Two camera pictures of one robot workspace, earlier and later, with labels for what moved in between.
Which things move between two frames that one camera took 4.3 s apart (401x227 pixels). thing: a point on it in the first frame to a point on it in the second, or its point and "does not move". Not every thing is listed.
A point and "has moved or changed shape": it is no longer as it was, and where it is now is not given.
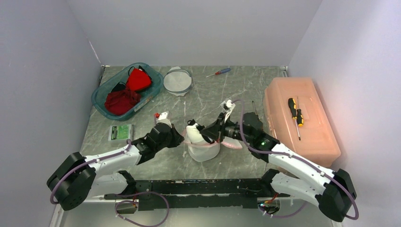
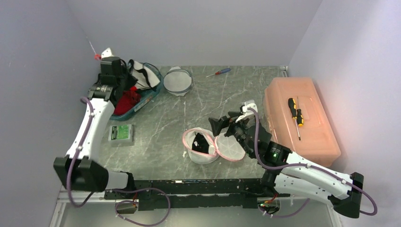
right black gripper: x=216 y=129 to x=217 y=125
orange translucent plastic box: x=318 y=141 does not move
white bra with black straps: x=194 y=133 to x=144 y=77
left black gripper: x=177 y=138 to x=131 y=80
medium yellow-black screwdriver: x=300 y=119 does not move
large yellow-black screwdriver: x=292 y=104 does not move
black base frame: x=203 y=194 does not move
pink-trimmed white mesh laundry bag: x=205 y=152 has moved or changed shape
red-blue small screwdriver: x=225 y=70 does not move
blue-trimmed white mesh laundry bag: x=177 y=81 does not move
